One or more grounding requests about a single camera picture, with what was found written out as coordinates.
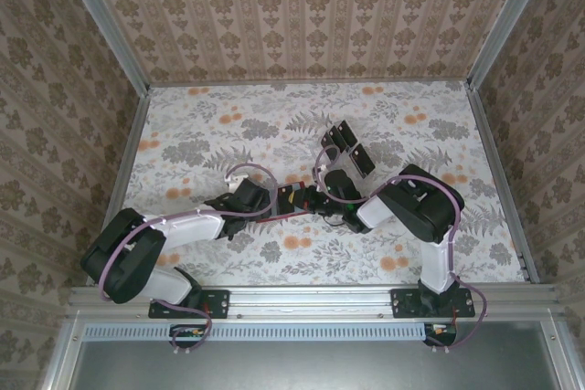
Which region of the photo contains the aluminium front rail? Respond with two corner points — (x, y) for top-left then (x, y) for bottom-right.
(67, 283), (564, 323)

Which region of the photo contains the floral table cover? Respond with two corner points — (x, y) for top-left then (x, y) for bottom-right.
(117, 80), (527, 289)

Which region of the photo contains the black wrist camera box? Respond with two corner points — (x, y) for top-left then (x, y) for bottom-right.
(323, 169), (361, 203)
(231, 177), (271, 214)

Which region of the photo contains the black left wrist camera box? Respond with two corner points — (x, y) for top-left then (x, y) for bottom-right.
(231, 177), (271, 214)

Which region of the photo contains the grey slotted cable duct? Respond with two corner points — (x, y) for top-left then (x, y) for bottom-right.
(83, 321), (430, 342)

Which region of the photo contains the black connector box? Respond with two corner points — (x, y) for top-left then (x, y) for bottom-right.
(423, 322), (459, 346)
(169, 323), (207, 346)

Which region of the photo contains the grey metal panel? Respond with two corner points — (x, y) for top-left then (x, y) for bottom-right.
(40, 320), (568, 390)

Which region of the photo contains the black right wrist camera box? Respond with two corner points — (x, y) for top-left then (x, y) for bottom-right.
(323, 169), (361, 203)

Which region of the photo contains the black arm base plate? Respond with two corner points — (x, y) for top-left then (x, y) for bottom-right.
(147, 288), (230, 321)
(390, 288), (475, 320)

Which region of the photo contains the aluminium frame post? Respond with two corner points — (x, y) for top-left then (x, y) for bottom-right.
(464, 0), (558, 90)
(53, 0), (153, 95)

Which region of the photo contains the aluminium table edge rail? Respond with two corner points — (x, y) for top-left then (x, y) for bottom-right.
(464, 84), (541, 284)
(105, 87), (151, 227)

